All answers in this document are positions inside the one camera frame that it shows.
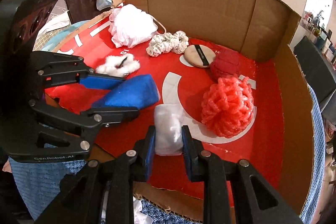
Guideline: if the blue sponge cloth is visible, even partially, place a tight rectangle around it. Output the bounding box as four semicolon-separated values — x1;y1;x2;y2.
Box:
91;75;161;110

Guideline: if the white soft cloth roll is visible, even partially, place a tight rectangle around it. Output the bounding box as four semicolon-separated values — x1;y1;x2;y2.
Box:
154;104;184;156

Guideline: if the red mesh bath pouf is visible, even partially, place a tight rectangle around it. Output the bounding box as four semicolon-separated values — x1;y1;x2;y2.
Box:
201;75;254;138

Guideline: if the white crochet scrunchie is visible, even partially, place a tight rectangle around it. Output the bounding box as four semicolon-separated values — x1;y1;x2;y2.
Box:
146;31;189;57

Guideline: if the round beige powder puff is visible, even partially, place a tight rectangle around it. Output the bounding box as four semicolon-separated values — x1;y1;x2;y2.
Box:
184;44;216;68

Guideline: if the blue knitted blanket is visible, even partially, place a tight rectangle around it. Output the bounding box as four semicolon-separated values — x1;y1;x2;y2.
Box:
9;87;325;223

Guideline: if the white mesh bath pouf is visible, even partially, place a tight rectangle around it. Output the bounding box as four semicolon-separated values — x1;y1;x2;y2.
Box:
108;4;167;48

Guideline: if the dark red knitted item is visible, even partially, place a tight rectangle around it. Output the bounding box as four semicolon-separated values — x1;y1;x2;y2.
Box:
210;49;239;82

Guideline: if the table with dark cloth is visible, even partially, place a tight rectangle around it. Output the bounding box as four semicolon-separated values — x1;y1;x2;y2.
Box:
293;11;336;125

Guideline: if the red-lined cardboard box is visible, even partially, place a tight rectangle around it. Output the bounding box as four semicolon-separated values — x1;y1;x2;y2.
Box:
44;0;316;223

